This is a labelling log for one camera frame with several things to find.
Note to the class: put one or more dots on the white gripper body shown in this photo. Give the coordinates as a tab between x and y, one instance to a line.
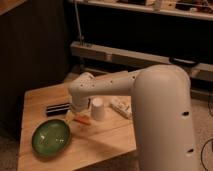
75	111

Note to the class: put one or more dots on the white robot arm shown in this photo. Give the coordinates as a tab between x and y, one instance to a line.
161	108

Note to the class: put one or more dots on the white paper cup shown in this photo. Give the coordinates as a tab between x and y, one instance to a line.
97	109

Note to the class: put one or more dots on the black rectangular case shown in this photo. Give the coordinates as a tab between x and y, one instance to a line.
57	109

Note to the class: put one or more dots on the green round plate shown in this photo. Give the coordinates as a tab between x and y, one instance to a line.
50	138

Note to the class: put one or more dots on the metal vertical pole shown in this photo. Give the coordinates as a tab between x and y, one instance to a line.
81	38

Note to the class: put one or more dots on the grey metal beam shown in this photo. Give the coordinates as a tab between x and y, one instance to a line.
196	70

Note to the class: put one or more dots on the cluttered background shelf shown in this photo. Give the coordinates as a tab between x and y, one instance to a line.
155	7

